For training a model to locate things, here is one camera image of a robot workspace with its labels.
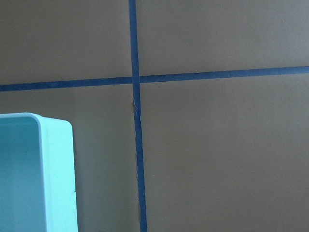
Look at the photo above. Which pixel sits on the light blue plastic bin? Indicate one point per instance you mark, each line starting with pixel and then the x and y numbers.
pixel 37 176

